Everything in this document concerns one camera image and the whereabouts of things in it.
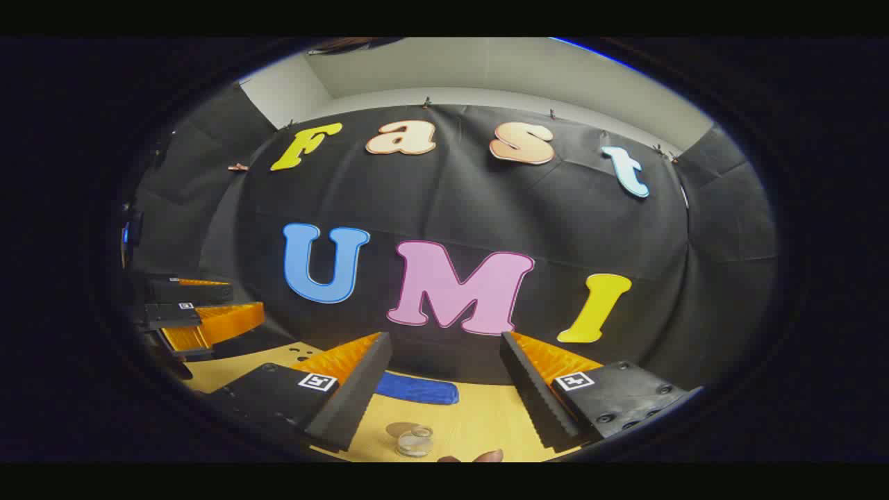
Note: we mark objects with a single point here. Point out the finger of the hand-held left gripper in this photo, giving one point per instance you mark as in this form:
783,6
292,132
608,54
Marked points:
187,293
170,316

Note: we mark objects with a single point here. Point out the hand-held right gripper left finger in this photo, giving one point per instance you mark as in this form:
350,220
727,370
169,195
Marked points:
361,396

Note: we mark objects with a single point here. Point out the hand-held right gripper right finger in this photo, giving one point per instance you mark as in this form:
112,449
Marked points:
538,399

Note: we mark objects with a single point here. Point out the round brown coaster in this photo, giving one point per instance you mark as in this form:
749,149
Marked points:
397,429

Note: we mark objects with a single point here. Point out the clear plastic water bottle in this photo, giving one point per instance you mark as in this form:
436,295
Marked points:
414,444

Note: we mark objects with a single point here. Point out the blue towel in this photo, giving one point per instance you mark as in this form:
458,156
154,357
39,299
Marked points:
417,389

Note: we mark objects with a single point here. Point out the black backdrop cloth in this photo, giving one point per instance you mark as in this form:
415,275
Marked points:
486,201

